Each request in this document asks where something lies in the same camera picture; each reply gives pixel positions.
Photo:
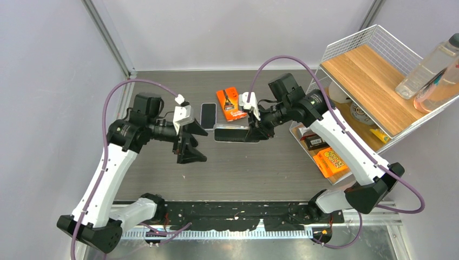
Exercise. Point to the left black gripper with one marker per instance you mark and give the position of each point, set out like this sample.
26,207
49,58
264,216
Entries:
189,152

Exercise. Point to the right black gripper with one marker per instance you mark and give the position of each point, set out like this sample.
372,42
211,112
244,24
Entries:
261,132

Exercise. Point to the orange razor box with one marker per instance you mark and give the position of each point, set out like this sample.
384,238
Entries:
229,102

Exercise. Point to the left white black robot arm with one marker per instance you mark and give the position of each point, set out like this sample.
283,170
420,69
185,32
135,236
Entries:
92,222

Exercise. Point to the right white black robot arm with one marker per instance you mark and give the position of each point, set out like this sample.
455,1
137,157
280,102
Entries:
375,177

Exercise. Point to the phone in lilac case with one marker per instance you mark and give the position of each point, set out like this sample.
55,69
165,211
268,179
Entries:
208,115

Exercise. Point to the dark snack bar packet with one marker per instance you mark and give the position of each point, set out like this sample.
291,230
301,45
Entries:
314,142

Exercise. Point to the orange packet under shelf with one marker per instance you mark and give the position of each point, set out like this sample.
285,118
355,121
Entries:
330,163

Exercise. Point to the white round container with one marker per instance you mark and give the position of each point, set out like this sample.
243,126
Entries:
337,94

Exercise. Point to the yellow snack packet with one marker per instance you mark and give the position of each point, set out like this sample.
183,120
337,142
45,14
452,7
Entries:
383,137

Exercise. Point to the pink tinted bottle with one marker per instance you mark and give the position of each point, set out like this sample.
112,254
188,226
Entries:
439,90

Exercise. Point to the clear water bottle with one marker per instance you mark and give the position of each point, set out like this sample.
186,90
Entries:
439,58

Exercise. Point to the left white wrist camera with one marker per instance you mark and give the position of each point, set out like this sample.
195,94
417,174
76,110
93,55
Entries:
183,113

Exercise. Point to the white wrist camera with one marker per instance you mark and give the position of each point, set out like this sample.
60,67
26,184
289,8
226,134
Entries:
247,101
183,113

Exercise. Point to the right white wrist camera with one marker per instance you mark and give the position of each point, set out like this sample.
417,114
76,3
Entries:
247,101

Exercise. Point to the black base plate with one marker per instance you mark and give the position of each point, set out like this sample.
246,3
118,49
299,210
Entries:
241,215

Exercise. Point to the white wire wooden shelf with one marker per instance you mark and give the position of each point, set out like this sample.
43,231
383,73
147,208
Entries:
367,66

